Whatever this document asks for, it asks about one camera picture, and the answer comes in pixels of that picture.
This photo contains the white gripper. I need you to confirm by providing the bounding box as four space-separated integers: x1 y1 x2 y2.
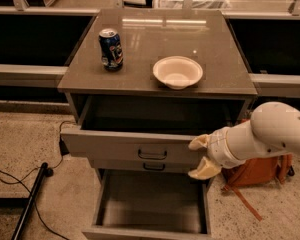
188 127 245 180

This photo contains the grey top drawer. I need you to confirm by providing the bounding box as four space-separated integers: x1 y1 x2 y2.
62 95 232 167

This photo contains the grey drawer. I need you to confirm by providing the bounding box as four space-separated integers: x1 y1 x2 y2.
82 170 213 240
90 159 198 173
62 95 232 167

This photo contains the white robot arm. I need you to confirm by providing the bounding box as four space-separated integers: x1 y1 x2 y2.
188 102 300 180

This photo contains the grey bottom drawer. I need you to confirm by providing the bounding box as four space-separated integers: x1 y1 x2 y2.
82 170 213 240

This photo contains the grey drawer cabinet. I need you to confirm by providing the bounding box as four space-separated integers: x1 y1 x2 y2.
57 8 258 240

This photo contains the grey middle drawer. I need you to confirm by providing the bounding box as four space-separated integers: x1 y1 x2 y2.
90 159 198 173

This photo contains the orange backpack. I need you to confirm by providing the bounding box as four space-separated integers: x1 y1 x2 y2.
222 154 295 221

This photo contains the white bowl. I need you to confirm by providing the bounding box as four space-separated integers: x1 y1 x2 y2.
152 56 203 90

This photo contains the blue soda can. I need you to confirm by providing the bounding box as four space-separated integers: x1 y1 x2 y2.
99 28 123 71

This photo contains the black power adapter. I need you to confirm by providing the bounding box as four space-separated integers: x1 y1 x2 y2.
59 139 69 156

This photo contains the black floor pole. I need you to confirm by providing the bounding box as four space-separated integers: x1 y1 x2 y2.
11 162 48 240

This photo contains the black cable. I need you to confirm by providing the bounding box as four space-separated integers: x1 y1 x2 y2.
0 120 73 240

